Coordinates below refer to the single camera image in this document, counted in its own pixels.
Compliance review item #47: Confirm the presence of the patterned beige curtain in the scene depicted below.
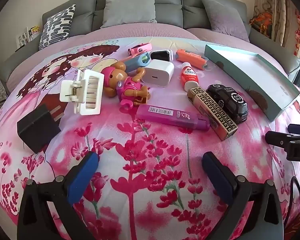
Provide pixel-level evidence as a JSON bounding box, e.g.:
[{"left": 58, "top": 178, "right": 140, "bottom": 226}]
[{"left": 254, "top": 0, "right": 300, "bottom": 58}]

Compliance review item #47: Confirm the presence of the white hair claw clip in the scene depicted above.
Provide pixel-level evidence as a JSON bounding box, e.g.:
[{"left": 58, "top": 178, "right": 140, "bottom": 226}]
[{"left": 60, "top": 69, "right": 105, "bottom": 116}]

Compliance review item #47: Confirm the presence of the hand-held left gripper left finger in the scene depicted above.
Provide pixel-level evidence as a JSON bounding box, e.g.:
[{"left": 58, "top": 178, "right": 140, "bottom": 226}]
[{"left": 17, "top": 151, "right": 99, "bottom": 240}]

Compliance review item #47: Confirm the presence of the stack of books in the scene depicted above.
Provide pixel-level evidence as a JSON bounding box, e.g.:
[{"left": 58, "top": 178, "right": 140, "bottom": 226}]
[{"left": 16, "top": 25, "right": 42, "bottom": 48}]

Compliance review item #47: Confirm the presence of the white charger cube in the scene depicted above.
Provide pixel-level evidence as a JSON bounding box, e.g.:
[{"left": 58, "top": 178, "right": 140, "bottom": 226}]
[{"left": 141, "top": 59, "right": 175, "bottom": 88}]

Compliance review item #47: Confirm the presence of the red glue bottle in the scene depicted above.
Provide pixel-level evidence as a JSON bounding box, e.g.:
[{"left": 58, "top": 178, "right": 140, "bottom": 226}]
[{"left": 180, "top": 62, "right": 197, "bottom": 92}]

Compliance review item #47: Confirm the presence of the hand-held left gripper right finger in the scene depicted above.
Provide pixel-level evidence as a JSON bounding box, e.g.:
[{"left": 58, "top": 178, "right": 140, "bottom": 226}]
[{"left": 202, "top": 151, "right": 284, "bottom": 240}]

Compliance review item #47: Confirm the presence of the brown dog toy figure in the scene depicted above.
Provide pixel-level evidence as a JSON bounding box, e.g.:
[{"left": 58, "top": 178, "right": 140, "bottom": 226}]
[{"left": 101, "top": 61, "right": 150, "bottom": 109}]

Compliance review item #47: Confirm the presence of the printed cartoon blanket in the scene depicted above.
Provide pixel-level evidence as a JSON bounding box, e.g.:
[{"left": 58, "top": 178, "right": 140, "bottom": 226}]
[{"left": 0, "top": 36, "right": 300, "bottom": 240}]

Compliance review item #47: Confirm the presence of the purple grey pillow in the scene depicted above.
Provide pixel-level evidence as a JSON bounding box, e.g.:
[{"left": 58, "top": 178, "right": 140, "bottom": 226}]
[{"left": 200, "top": 0, "right": 249, "bottom": 43}]

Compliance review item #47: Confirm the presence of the magenta plastic lighter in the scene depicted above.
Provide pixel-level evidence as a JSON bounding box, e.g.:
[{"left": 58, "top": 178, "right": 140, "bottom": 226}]
[{"left": 136, "top": 104, "right": 210, "bottom": 131}]

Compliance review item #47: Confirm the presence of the gold patterned lighter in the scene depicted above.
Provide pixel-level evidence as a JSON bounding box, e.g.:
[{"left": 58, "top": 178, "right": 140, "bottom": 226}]
[{"left": 187, "top": 87, "right": 238, "bottom": 141}]

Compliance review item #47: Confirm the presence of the black charger plug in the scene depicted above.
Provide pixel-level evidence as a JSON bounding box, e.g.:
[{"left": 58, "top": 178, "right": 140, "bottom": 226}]
[{"left": 17, "top": 104, "right": 65, "bottom": 154}]

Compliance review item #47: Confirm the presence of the white smartwatch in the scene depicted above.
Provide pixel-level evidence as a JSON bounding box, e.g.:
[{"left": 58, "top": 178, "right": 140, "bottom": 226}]
[{"left": 150, "top": 50, "right": 174, "bottom": 62}]

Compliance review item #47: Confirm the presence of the pink sofa cover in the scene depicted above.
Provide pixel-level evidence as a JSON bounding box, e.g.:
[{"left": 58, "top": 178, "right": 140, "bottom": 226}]
[{"left": 7, "top": 22, "right": 298, "bottom": 93}]

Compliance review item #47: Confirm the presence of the blue and orange plastic toy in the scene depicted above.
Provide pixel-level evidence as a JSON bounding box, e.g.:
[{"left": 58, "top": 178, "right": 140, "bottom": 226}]
[{"left": 119, "top": 51, "right": 150, "bottom": 72}]

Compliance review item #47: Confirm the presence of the black white patterned pillow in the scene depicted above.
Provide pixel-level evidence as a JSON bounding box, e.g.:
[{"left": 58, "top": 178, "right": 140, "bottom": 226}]
[{"left": 38, "top": 4, "right": 76, "bottom": 50}]

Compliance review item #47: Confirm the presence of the orange utility knife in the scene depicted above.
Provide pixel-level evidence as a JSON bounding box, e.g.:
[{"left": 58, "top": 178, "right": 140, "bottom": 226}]
[{"left": 175, "top": 49, "right": 208, "bottom": 70}]

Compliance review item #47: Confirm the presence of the black toy car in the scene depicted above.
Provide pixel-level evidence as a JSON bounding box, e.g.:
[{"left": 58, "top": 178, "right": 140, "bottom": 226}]
[{"left": 206, "top": 84, "right": 249, "bottom": 124}]

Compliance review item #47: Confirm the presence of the pink kids watch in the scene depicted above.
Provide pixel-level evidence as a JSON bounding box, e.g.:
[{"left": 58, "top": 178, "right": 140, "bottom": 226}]
[{"left": 127, "top": 43, "right": 152, "bottom": 55}]

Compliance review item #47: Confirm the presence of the black cable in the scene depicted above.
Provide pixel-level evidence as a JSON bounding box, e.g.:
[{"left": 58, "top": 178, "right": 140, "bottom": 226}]
[{"left": 289, "top": 176, "right": 300, "bottom": 203}]

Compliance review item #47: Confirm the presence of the teal-edged white tray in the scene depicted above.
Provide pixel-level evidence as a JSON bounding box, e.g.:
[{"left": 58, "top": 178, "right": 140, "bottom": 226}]
[{"left": 204, "top": 44, "right": 300, "bottom": 122}]

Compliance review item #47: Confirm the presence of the grey sofa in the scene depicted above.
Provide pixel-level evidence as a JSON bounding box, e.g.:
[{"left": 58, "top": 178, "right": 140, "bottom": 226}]
[{"left": 0, "top": 0, "right": 300, "bottom": 85}]

